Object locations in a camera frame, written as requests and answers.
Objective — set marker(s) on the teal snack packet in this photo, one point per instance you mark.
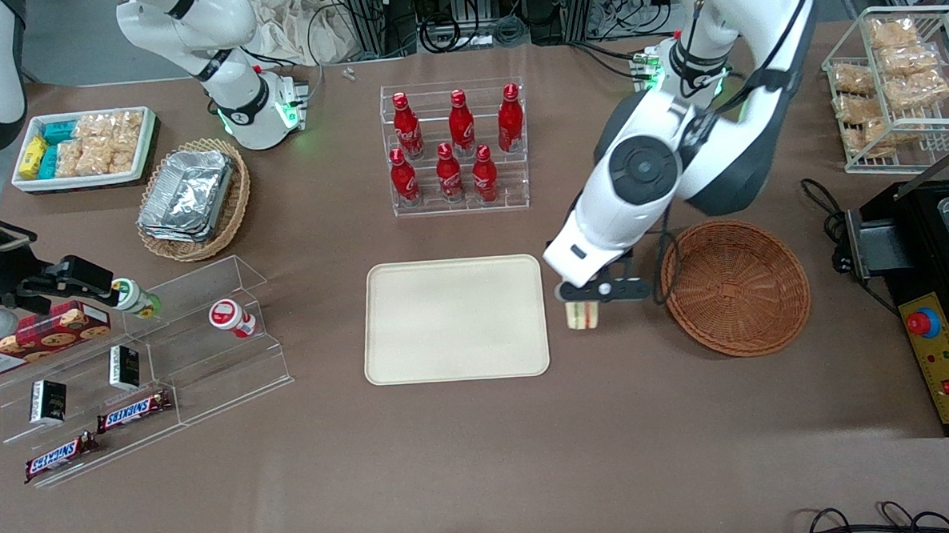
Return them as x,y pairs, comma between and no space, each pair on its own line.
58,131
49,162

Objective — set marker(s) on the green sunflower lidded cup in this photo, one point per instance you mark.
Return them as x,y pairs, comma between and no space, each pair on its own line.
135,297

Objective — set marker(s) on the red emergency stop button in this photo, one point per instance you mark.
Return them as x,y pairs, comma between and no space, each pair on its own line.
923,323

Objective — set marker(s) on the clear acrylic tiered shelf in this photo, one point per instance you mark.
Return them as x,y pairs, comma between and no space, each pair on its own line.
206,366

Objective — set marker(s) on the black appliance housing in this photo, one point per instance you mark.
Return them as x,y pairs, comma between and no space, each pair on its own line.
914,239

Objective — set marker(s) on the yellow snack packet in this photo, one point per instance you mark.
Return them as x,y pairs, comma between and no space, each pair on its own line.
32,156

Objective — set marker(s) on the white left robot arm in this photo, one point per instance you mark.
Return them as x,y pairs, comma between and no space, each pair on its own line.
638,171

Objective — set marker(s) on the red lidded yogurt cup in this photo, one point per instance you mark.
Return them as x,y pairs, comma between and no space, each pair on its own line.
228,316

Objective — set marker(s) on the light wicker basket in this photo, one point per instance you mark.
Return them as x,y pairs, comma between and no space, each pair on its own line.
235,205

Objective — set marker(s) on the Snickers chocolate bar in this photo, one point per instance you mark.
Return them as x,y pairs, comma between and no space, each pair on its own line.
132,411
58,457

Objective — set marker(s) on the clear bag of fried snacks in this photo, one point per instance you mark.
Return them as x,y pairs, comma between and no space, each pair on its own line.
925,89
856,110
910,59
852,79
893,32
876,138

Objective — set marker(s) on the beige cloth bag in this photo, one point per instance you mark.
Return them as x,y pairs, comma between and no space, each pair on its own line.
296,30

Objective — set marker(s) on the brown round wicker basket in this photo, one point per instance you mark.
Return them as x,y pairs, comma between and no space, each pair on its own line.
736,287

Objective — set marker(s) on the red cola bottle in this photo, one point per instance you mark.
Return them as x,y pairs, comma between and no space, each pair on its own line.
403,181
484,178
511,122
449,178
461,127
407,129

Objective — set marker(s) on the aluminium frame post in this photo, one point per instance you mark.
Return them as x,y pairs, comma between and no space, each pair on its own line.
367,19

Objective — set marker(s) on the sandwich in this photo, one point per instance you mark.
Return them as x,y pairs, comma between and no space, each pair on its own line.
583,318

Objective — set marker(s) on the clear bag of crackers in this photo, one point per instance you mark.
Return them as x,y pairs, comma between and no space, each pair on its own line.
95,160
69,160
124,158
90,128
128,127

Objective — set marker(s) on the clear acrylic bottle rack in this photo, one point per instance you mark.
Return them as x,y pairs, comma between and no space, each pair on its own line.
460,207

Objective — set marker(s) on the red tartan cookie box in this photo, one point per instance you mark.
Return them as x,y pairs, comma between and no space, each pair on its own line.
45,337

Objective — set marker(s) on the aluminium foil container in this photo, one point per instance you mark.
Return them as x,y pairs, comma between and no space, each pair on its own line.
187,195

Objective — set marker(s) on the small black chocolate box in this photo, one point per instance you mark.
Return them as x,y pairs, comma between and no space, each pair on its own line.
124,367
48,401

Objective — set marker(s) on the yellow control panel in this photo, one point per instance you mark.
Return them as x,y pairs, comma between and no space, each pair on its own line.
947,366

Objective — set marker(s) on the beige plastic tray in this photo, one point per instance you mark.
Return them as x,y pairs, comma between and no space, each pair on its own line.
454,319

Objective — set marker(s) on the white rectangular snack bin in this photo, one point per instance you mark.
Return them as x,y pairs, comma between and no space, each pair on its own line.
147,144

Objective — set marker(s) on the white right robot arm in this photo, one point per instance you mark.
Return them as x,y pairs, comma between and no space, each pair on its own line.
235,93

